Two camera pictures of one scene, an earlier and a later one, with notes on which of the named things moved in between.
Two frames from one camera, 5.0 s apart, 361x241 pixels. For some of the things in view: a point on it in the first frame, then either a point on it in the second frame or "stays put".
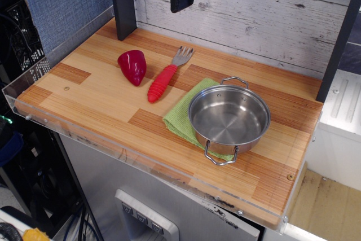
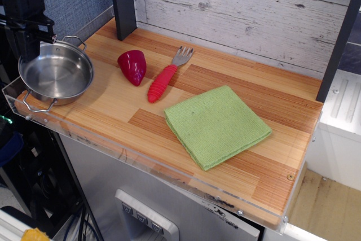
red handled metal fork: (183, 55) stays put
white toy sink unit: (336, 149) stays put
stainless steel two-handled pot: (232, 117) to (64, 72)
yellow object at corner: (35, 234) stays put
